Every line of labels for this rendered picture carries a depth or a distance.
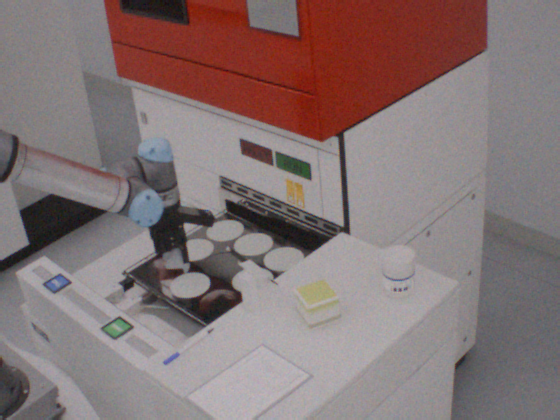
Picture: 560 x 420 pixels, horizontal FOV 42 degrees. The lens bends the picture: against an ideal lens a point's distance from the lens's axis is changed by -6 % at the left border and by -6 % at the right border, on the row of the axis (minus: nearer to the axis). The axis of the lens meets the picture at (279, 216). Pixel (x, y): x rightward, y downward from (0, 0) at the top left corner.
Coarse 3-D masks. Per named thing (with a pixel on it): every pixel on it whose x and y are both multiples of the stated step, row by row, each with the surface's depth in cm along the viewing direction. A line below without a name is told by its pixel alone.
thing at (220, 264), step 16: (272, 240) 200; (160, 256) 199; (208, 256) 197; (224, 256) 196; (256, 256) 195; (304, 256) 193; (144, 272) 193; (160, 272) 193; (176, 272) 192; (208, 272) 191; (224, 272) 190; (272, 272) 188; (160, 288) 187; (208, 288) 185; (224, 288) 185; (192, 304) 180; (208, 304) 180; (224, 304) 180; (208, 320) 175
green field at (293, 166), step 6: (276, 156) 193; (282, 156) 192; (282, 162) 193; (288, 162) 191; (294, 162) 190; (300, 162) 188; (282, 168) 194; (288, 168) 192; (294, 168) 191; (300, 168) 189; (306, 168) 187; (300, 174) 190; (306, 174) 188
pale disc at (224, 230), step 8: (216, 224) 209; (224, 224) 209; (232, 224) 208; (240, 224) 208; (208, 232) 206; (216, 232) 206; (224, 232) 205; (232, 232) 205; (240, 232) 205; (224, 240) 202
